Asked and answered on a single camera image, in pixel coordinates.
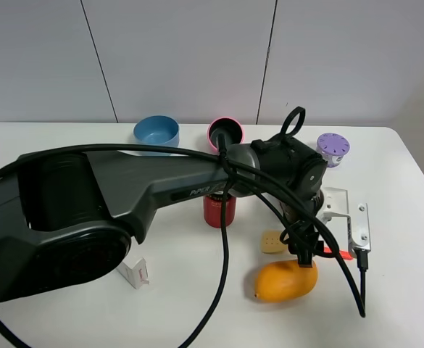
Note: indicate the brown coffee box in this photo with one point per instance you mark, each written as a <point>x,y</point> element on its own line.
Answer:
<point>288,212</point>

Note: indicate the yellow mango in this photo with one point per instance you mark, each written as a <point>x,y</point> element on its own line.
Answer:
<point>282,281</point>

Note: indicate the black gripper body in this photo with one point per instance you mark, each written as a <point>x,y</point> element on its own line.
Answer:
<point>310,236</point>

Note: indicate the orange handled beige spatula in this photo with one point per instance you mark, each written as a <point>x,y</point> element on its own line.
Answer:
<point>270,244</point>

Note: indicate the purple air freshener can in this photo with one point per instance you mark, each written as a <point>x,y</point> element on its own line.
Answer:
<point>333,148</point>

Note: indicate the blue bowl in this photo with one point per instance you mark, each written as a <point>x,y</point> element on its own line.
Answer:
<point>157,130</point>

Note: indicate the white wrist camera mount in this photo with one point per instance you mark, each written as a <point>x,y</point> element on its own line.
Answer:
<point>339,203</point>

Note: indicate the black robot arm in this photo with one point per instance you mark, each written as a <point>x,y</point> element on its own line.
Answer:
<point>69,215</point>

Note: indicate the red soda can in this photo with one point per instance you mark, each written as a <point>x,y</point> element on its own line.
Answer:
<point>212,208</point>

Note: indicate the pink saucepan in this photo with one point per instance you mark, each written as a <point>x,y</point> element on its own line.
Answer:
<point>227,126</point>

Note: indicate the white carton box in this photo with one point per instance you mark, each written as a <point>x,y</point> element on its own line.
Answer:
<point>135,273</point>

